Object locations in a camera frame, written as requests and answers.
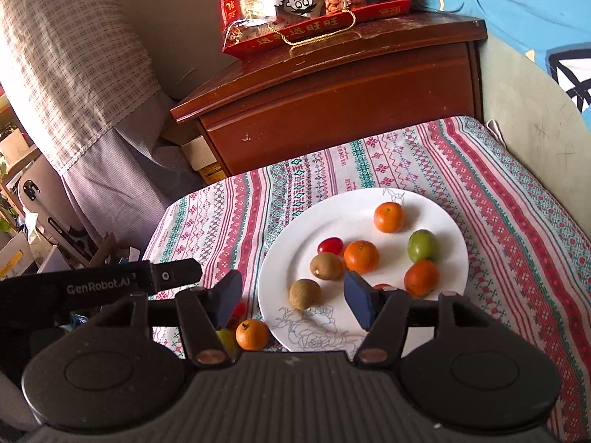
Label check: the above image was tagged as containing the red snack gift bag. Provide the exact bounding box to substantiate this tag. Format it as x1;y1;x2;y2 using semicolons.
218;0;411;60

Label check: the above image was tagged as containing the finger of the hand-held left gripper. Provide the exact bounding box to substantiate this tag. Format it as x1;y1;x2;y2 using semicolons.
149;258;203;293

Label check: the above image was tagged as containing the patterned woven tablecloth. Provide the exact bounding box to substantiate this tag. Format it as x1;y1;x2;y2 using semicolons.
141;115;591;443

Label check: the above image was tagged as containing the yellow-green jujube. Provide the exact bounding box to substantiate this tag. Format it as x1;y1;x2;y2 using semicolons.
215;329;239;361

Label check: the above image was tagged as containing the brown wooden cabinet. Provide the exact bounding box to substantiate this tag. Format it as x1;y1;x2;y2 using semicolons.
170;11;489;178

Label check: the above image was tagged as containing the pale green bed sheet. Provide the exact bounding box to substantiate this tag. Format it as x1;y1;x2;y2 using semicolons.
438;0;591;222

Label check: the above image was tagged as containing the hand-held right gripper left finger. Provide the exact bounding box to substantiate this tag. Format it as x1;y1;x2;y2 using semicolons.
69;269;244;370

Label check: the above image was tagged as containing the white plate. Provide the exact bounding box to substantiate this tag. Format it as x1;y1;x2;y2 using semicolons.
257;188;468;352

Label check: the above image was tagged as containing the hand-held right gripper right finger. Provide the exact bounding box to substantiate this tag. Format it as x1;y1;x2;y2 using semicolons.
343;270;509;366

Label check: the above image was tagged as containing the tan round fruit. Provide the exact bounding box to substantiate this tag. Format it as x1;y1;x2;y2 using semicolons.
309;252;345;281
289;279;322;310

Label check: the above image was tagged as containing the blue printed pillow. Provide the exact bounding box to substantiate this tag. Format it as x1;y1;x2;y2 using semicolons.
413;0;591;125

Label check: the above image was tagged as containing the orange mandarin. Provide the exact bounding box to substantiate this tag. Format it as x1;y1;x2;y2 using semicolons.
344;240;380;274
373;202;404;234
235;319;270;351
404;259;440;297

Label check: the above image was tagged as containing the checkered grey cloth cover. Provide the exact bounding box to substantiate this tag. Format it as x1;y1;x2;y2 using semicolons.
0;0;195;241

